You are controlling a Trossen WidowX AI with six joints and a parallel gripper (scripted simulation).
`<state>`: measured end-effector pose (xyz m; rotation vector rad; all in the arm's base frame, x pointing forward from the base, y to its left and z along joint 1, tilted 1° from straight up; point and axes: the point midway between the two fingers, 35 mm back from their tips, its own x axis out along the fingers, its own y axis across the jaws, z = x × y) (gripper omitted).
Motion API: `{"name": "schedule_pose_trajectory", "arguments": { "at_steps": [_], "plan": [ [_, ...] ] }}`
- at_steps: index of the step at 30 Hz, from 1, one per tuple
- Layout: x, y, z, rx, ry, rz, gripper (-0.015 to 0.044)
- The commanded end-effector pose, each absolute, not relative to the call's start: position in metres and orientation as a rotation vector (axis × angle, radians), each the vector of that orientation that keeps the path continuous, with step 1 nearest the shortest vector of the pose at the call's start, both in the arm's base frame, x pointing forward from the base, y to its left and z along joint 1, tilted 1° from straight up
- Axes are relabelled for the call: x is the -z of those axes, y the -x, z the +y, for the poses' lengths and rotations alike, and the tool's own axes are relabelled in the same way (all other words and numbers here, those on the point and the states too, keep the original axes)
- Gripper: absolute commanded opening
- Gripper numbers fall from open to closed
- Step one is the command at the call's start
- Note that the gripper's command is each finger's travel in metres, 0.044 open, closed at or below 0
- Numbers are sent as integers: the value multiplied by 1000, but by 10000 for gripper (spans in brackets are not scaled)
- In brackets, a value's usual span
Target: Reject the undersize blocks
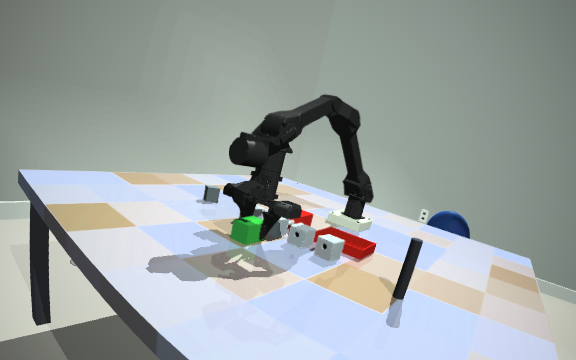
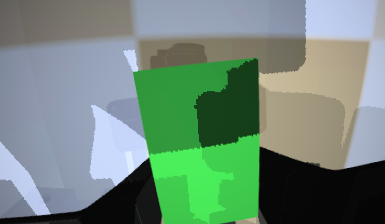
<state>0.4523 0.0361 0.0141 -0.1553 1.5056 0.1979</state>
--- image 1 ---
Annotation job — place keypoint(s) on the red block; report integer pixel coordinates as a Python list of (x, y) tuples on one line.
[(306, 219)]

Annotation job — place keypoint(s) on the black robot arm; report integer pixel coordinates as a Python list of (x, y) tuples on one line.
[(267, 146)]

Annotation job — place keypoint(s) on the black cylinder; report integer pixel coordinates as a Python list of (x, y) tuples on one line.
[(408, 267)]

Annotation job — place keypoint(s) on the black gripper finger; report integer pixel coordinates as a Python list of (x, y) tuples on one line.
[(269, 220), (246, 211)]

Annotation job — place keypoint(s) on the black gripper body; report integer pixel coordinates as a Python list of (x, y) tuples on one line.
[(284, 209)]

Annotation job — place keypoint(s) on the red tray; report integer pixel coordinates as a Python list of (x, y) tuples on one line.
[(354, 246)]

